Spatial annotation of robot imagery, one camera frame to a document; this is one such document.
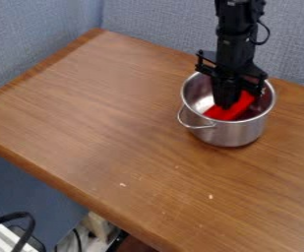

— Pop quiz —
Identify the black cable loop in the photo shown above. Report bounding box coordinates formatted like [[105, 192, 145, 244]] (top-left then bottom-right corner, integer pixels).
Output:
[[0, 211, 38, 252]]

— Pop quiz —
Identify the cream white object under table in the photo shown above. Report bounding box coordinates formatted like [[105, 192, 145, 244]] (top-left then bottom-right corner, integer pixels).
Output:
[[82, 212, 120, 244]]

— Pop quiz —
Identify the white grey box under table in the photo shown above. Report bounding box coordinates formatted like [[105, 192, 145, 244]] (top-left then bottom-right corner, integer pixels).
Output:
[[0, 212, 46, 252]]

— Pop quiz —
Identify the stainless steel pot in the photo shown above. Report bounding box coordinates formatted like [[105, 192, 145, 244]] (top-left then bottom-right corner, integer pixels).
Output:
[[177, 73, 276, 148]]

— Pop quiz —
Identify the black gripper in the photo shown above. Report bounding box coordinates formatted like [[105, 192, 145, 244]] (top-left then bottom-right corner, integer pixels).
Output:
[[195, 31, 267, 109]]

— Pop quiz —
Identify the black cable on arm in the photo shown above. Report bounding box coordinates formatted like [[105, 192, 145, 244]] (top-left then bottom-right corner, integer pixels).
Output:
[[248, 19, 271, 46]]

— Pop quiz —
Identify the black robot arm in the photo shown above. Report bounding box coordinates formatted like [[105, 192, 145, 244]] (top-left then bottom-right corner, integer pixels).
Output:
[[195, 0, 270, 109]]

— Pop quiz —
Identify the red rectangular block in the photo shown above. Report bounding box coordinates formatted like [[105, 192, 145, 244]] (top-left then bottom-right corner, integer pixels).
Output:
[[203, 91, 256, 121]]

